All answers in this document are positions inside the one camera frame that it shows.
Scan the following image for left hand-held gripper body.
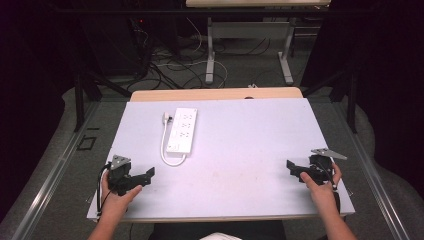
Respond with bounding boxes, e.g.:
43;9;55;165
107;154;136;197

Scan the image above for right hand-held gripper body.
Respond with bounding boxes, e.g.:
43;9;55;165
307;147;348;186

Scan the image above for person's left hand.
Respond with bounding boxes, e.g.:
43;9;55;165
99;172;144;220

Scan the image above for person's right hand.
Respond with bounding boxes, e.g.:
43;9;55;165
299;162;343;210

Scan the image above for white power strip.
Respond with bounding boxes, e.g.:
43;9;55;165
165;107;199;155

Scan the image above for white table mat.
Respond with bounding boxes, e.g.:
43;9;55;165
86;97;356;223

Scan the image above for black metal stand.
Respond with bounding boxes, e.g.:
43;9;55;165
300;64;360;135
73;68;133;133

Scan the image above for person's dark clothing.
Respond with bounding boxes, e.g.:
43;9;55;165
147;229;288;240

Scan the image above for wooden table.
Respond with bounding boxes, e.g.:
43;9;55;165
129;86;305;103

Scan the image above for dark computer tower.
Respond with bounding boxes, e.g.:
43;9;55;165
78;14;153;78

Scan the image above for white-legged desk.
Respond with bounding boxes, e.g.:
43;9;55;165
185;0;332;86

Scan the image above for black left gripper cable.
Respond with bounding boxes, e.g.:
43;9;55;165
96;162;112;216

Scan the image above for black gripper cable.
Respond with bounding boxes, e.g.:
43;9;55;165
326;166;342;215
96;162;112;216

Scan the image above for white power strip cable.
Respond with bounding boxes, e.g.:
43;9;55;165
160;119;188;168

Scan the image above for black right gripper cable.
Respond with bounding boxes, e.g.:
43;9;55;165
326;166;342;215

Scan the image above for aluminium floor rail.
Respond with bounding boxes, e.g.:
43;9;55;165
332;99;412;240
9;99;102;240

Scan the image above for black floor cables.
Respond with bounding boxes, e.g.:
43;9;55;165
126;36;272;92

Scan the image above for white floor cable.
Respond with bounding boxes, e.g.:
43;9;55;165
155;16;230;88

